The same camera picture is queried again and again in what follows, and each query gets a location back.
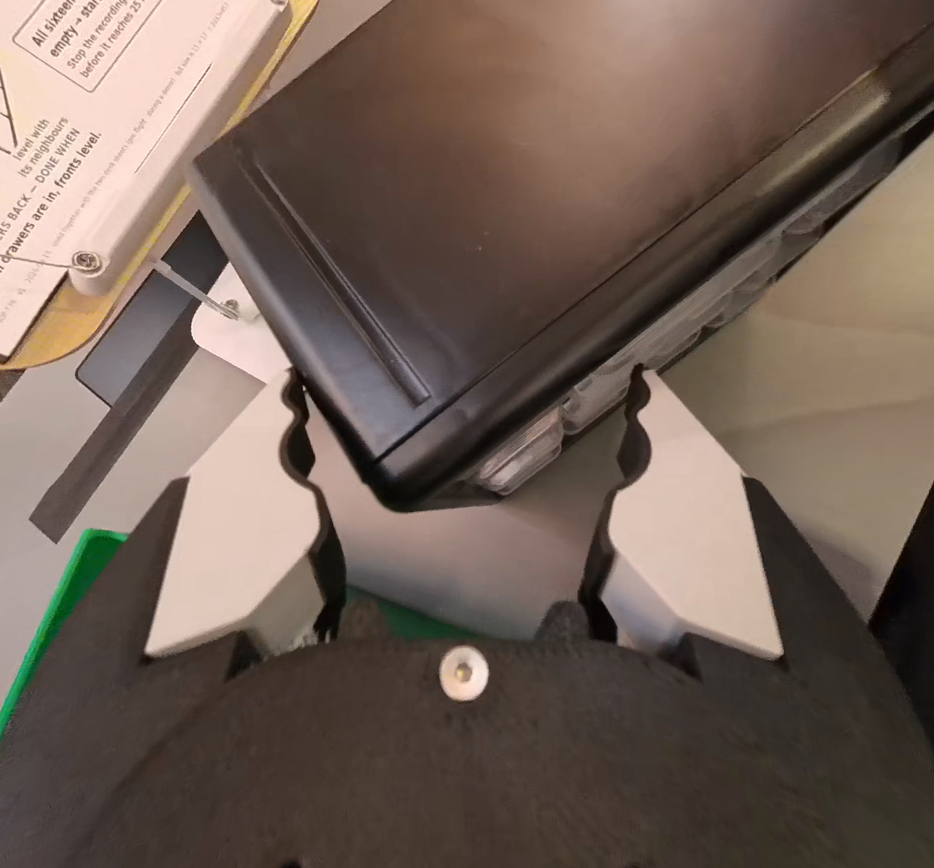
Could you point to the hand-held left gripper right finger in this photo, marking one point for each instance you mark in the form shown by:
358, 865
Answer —
693, 532

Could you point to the printed instruction sheet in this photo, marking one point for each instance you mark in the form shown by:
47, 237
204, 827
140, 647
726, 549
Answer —
73, 80

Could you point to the white stand base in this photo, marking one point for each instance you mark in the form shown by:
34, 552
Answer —
233, 350

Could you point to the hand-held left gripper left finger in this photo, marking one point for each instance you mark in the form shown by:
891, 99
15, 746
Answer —
233, 532

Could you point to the rows of small clear drawers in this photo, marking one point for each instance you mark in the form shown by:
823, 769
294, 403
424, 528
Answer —
525, 456

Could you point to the black drawer cabinet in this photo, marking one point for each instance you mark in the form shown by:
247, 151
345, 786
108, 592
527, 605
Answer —
511, 153

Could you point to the green plastic bin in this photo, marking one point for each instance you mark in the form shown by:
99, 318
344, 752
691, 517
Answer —
66, 591

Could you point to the white stand ledge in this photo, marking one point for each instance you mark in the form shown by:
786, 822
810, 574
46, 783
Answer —
190, 138

